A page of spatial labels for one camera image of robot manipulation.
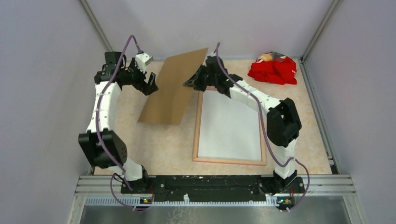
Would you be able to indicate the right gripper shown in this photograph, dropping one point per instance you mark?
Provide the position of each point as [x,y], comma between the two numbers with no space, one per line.
[195,80]

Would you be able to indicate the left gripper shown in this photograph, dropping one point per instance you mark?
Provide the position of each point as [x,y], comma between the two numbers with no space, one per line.
[148,88]

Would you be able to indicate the brown backing board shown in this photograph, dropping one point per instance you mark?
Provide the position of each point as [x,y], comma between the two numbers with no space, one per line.
[168,105]

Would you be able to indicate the pink wooden picture frame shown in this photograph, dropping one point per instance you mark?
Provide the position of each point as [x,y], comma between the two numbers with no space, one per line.
[196,139]

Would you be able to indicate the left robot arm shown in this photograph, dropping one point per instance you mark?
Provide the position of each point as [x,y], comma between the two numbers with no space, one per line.
[100,143]

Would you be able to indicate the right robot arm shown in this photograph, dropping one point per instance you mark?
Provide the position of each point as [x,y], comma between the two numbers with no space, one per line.
[278,118]

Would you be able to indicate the red crumpled cloth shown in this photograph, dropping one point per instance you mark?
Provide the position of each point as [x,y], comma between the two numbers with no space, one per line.
[274,68]

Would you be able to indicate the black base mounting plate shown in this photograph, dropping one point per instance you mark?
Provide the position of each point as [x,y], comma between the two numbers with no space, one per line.
[213,188]

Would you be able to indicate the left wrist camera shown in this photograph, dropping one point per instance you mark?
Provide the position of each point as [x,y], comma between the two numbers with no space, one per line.
[142,60]

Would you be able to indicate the aluminium rail with cable duct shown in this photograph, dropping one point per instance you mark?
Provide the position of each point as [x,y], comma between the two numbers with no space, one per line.
[329,199]

